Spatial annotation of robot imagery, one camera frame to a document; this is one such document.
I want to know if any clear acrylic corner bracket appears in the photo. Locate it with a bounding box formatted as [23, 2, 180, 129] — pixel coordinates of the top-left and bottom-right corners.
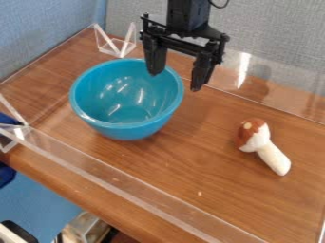
[92, 23, 137, 58]

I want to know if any blue object at left edge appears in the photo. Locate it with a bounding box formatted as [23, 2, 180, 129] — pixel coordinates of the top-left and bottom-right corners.
[0, 112, 21, 188]

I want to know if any clear acrylic back barrier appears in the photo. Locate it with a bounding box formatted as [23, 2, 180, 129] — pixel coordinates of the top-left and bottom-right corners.
[168, 44, 325, 125]

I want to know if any black and white object below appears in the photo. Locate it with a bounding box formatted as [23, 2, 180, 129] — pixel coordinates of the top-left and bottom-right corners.
[0, 220, 38, 243]

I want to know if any clear acrylic barrier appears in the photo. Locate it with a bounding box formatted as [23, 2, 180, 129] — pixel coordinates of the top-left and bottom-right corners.
[0, 123, 271, 243]
[168, 44, 325, 125]

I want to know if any metal frame under table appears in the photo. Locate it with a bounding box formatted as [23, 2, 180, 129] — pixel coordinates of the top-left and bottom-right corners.
[52, 212, 112, 243]

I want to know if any clear acrylic front barrier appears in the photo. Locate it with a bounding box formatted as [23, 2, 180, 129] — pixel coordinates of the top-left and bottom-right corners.
[0, 123, 271, 243]

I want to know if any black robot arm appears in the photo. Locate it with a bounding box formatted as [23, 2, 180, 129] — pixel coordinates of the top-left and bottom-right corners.
[139, 0, 229, 92]

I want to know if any clear acrylic left bracket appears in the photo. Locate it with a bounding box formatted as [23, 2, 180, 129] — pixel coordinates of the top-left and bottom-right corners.
[0, 94, 29, 153]

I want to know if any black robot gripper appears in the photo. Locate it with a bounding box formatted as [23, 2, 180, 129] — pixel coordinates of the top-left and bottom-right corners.
[139, 11, 229, 92]

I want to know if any blue plastic bowl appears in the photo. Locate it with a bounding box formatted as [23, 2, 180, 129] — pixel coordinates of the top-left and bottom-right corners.
[68, 59, 184, 140]

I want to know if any brown and white toy mushroom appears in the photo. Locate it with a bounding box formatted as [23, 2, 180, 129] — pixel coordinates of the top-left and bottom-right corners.
[235, 118, 290, 176]

